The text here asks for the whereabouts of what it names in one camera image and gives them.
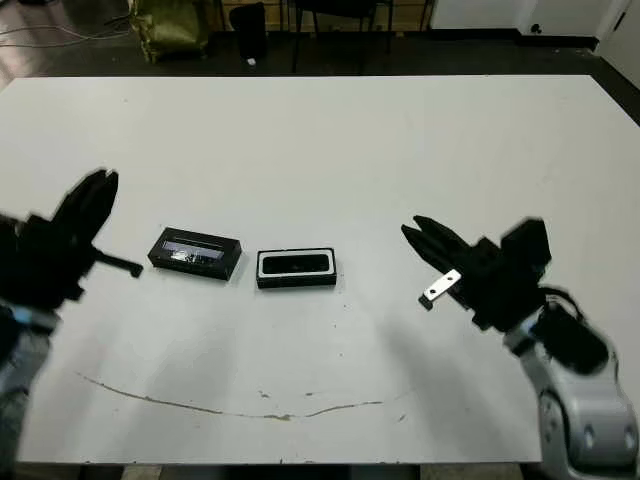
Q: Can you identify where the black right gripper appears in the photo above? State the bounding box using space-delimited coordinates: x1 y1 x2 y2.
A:
399 214 545 335

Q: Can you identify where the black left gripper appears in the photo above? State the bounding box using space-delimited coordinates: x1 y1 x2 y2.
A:
14 168 145 312

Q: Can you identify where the black box lid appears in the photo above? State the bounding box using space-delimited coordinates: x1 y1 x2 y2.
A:
146 226 244 281

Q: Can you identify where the slim black camera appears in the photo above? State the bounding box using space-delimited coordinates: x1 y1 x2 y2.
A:
262 253 331 276

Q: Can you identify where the black box white lining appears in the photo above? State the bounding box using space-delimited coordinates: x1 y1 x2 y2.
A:
255 246 337 290

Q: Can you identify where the olive green sack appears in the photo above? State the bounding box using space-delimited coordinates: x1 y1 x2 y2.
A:
134 0 211 64

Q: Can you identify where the black upright bag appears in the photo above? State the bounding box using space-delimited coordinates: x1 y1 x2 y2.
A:
235 2 269 61

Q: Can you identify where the black mesh chair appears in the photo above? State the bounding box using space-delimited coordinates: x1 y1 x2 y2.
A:
292 0 396 74

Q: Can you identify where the black left wrist camera housing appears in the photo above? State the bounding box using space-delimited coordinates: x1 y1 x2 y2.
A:
0 212 31 301

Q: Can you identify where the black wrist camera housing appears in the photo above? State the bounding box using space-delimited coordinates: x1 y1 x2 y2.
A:
498 217 554 275
0 212 31 301

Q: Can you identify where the black right wrist camera housing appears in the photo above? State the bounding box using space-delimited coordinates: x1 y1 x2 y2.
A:
498 217 554 275

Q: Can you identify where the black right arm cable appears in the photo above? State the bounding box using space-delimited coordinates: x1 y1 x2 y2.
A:
539 285 589 324

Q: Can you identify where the thin floor cable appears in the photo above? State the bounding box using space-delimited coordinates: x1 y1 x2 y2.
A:
0 24 136 49

